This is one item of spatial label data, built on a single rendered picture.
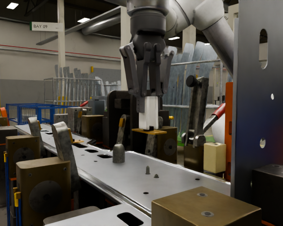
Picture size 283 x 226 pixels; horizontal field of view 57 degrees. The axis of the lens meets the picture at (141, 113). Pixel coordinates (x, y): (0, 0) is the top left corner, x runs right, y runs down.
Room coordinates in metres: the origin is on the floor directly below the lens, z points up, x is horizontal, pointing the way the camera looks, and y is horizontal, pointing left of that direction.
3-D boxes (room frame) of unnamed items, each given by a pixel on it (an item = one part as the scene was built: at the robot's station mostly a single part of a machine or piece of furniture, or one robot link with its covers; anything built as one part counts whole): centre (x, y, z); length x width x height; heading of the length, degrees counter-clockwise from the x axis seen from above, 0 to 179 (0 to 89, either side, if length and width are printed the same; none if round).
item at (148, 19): (0.56, -0.01, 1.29); 0.08 x 0.07 x 0.09; 125
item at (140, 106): (0.54, 0.01, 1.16); 0.03 x 0.01 x 0.05; 125
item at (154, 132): (0.56, -0.02, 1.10); 0.08 x 0.04 x 0.01; 35
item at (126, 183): (0.95, 0.27, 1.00); 1.38 x 0.22 x 0.02; 35
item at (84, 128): (1.17, 0.20, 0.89); 0.12 x 0.08 x 0.38; 125
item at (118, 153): (0.66, 0.06, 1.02); 0.03 x 0.03 x 0.07
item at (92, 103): (1.54, 0.26, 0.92); 0.08 x 0.08 x 0.44; 35
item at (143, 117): (0.56, -0.01, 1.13); 0.03 x 0.01 x 0.07; 35
